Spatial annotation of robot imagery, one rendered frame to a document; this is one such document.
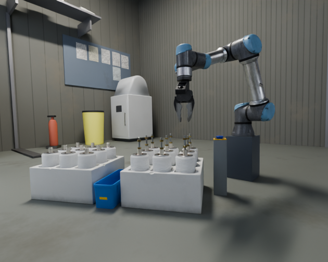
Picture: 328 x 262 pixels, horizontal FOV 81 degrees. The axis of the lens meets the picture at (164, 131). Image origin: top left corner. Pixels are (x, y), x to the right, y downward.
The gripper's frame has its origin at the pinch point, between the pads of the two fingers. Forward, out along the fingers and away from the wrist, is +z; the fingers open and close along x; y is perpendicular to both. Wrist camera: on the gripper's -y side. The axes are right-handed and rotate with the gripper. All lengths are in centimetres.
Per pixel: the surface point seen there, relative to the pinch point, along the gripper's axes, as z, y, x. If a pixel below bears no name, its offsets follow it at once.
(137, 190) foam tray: 33.8, -7.6, 22.0
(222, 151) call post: 17.8, 16.6, -18.0
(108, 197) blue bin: 37, -11, 36
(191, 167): 22.7, -3.0, -3.4
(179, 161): 20.1, -3.6, 2.2
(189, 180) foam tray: 27.6, -7.2, -2.8
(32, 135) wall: 22, 164, 278
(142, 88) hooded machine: -66, 294, 129
